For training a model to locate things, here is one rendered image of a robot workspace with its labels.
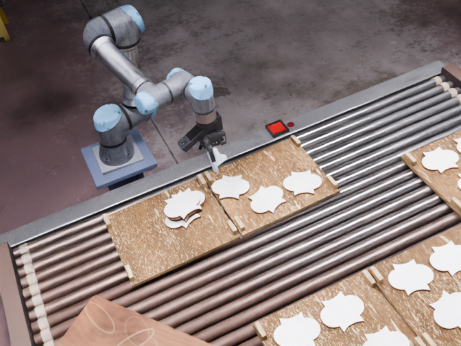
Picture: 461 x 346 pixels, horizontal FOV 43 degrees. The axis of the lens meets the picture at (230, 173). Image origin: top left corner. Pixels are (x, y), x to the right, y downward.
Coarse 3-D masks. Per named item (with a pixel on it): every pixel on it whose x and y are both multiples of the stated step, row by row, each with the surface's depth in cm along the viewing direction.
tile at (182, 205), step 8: (192, 192) 217; (168, 200) 215; (176, 200) 215; (184, 200) 214; (192, 200) 214; (168, 208) 212; (176, 208) 212; (184, 208) 212; (192, 208) 211; (168, 216) 210; (176, 216) 209; (184, 216) 209
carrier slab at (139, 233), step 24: (168, 192) 225; (120, 216) 219; (144, 216) 217; (216, 216) 213; (120, 240) 210; (144, 240) 209; (168, 240) 208; (192, 240) 207; (216, 240) 206; (144, 264) 202; (168, 264) 201
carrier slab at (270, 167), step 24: (288, 144) 236; (240, 168) 229; (264, 168) 228; (288, 168) 227; (312, 168) 225; (288, 192) 218; (336, 192) 215; (240, 216) 212; (264, 216) 211; (288, 216) 211
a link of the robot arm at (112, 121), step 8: (112, 104) 239; (96, 112) 237; (104, 112) 236; (112, 112) 236; (120, 112) 236; (96, 120) 234; (104, 120) 233; (112, 120) 233; (120, 120) 236; (128, 120) 239; (96, 128) 237; (104, 128) 234; (112, 128) 235; (120, 128) 237; (128, 128) 241; (104, 136) 237; (112, 136) 237; (120, 136) 240; (104, 144) 241; (112, 144) 240
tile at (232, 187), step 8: (224, 176) 226; (232, 176) 225; (240, 176) 225; (216, 184) 223; (224, 184) 223; (232, 184) 222; (240, 184) 222; (248, 184) 221; (216, 192) 220; (224, 192) 220; (232, 192) 219; (240, 192) 219
